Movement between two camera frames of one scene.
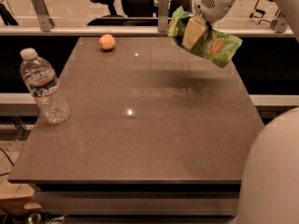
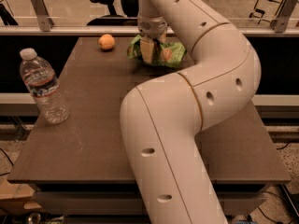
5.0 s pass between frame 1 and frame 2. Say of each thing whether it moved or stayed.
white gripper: moved
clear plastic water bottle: stayed
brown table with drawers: stayed
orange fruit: stayed
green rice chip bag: moved
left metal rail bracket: stayed
